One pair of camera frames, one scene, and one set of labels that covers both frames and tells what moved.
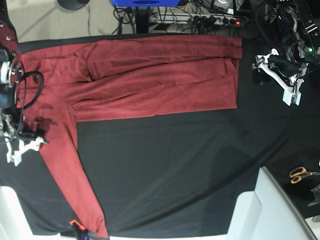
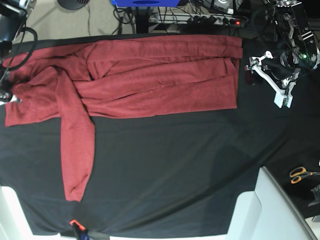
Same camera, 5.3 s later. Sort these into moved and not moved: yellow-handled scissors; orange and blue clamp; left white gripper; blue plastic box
Moved: left white gripper
Not moved: yellow-handled scissors; blue plastic box; orange and blue clamp
